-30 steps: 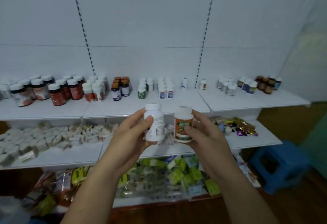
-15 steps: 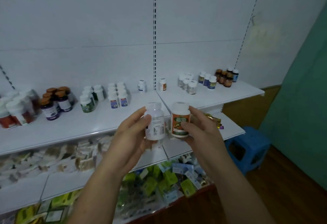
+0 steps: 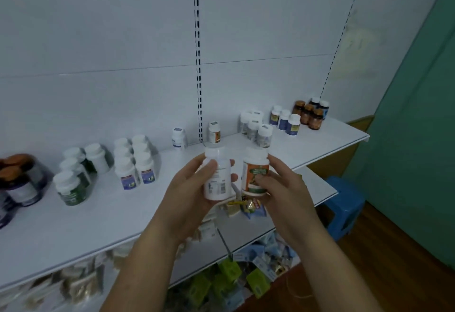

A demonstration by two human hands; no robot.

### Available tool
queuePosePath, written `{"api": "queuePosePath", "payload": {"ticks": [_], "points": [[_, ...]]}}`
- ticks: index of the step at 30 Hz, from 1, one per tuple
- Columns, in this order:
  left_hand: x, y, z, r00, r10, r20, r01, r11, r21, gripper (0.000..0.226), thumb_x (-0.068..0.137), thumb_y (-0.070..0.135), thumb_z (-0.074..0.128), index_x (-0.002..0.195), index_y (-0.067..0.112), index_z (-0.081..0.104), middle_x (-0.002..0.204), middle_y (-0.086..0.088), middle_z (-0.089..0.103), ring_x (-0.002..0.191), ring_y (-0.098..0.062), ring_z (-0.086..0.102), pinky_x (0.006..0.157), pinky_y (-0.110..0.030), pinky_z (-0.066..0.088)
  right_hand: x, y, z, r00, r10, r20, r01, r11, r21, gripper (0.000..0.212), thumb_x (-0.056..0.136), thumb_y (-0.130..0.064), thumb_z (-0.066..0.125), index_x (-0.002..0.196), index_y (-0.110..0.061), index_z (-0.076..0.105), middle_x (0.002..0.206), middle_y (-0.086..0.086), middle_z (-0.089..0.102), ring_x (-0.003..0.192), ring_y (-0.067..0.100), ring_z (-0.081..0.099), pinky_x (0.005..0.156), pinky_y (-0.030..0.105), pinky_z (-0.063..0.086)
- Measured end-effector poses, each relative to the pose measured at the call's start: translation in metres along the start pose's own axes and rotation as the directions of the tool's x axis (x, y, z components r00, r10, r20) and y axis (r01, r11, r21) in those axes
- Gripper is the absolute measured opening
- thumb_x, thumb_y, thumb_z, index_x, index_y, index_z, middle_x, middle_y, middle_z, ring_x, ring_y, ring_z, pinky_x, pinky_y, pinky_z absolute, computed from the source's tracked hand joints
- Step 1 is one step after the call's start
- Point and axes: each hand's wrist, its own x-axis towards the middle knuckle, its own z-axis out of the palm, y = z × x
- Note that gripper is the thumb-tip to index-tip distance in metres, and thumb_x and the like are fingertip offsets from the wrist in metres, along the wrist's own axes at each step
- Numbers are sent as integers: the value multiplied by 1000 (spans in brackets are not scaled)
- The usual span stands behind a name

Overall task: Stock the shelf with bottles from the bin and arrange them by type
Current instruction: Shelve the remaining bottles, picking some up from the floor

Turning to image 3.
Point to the person's left hand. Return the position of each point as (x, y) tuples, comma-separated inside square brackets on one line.
[(185, 201)]

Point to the person's right hand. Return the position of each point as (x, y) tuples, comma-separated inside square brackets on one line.
[(291, 208)]

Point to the white bottle pale label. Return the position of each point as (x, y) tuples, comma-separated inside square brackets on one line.
[(222, 180)]

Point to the blue label white bottle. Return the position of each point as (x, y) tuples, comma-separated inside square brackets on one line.
[(122, 142), (141, 149), (139, 139), (127, 176), (146, 169), (122, 151)]

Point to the orange label white bottle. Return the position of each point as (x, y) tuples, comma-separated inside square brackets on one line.
[(254, 169), (214, 132)]

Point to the white bottle blue lid sticker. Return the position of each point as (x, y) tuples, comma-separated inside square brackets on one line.
[(178, 137)]

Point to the white sticker-lid jar bottle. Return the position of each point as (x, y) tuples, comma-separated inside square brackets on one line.
[(264, 135), (253, 128)]

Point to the amber brown-cap bottle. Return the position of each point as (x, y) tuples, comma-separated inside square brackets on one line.
[(306, 114), (315, 119), (298, 107)]

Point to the green label white bottle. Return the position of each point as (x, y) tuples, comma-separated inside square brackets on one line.
[(73, 151), (71, 189), (97, 159), (71, 166)]

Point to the white metal shelf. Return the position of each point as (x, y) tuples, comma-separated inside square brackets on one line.
[(89, 223)]

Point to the dark bottle light-blue label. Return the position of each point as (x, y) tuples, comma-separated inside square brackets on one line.
[(314, 101), (323, 109)]

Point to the person's right forearm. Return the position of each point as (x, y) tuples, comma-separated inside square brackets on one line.
[(334, 279)]

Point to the blue packet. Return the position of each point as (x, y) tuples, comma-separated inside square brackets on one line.
[(256, 210)]

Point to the pile of white blue boxes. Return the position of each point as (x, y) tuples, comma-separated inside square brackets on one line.
[(270, 255)]

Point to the pile of gold purple candies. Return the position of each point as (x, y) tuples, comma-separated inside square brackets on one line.
[(236, 204)]

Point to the blue plastic stool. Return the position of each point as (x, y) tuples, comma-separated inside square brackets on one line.
[(344, 201)]

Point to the pile of green packets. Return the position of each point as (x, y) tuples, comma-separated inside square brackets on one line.
[(227, 279)]

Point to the green door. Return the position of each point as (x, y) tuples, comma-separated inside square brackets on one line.
[(419, 144)]

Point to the pale handwritten paper sign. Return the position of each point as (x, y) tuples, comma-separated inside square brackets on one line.
[(355, 55)]

